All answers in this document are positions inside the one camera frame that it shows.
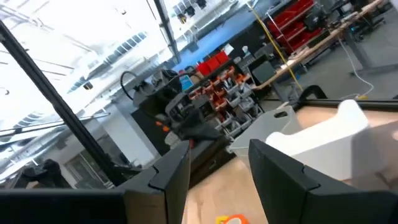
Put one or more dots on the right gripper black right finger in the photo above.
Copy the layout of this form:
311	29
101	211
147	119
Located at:
286	193

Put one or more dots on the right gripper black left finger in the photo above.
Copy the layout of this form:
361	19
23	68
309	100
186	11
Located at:
161	199

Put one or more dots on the orange tape roll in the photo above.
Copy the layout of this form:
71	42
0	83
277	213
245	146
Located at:
236	220

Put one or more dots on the yellow mini stapler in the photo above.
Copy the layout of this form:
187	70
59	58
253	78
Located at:
220	220

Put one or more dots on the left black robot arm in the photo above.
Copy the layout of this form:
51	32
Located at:
161	87

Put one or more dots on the grey and orange parts rack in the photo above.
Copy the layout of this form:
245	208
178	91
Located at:
233	99

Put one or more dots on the row of red bins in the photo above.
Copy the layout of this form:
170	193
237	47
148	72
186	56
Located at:
213	63

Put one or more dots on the white plastic bin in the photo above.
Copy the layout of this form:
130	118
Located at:
323	140

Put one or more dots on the grey plastic bin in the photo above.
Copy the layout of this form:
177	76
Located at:
261	130

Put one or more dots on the red storage bin rack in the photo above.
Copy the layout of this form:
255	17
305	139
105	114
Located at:
292	25

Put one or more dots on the long wooden workbench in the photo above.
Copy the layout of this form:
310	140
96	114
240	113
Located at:
314	49

